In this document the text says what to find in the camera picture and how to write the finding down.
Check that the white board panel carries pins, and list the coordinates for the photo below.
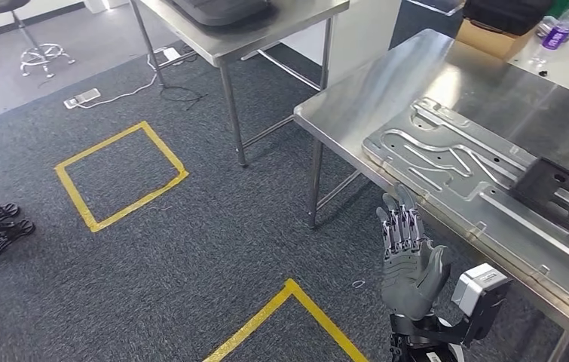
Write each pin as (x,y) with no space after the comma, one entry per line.
(364,30)

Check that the steel workbench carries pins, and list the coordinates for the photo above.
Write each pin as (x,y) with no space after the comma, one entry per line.
(389,90)

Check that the clear bottle purple label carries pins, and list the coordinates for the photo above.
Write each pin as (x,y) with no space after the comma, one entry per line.
(556,37)

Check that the steel table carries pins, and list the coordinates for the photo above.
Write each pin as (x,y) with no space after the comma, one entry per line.
(304,20)

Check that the black plastic bracket part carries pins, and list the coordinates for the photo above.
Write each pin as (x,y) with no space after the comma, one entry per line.
(534,187)

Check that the dark flat case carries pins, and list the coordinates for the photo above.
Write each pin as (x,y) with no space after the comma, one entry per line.
(224,10)

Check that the cardboard box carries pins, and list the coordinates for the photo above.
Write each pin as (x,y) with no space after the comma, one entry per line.
(489,42)

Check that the stamped metal panel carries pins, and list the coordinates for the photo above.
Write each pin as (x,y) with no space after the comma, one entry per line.
(494,210)

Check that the yellow floor tape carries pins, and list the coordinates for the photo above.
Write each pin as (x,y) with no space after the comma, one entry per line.
(114,140)
(314,311)

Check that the round stool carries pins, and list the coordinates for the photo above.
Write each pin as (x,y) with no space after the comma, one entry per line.
(2,4)

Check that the black humanoid robot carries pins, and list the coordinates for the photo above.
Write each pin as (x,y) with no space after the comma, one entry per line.
(14,228)

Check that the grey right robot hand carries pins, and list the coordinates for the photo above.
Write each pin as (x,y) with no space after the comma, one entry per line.
(409,280)

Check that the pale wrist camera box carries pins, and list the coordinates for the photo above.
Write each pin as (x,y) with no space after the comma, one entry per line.
(479,287)

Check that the white power strip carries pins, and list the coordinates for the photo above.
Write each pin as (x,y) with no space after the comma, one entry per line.
(82,98)

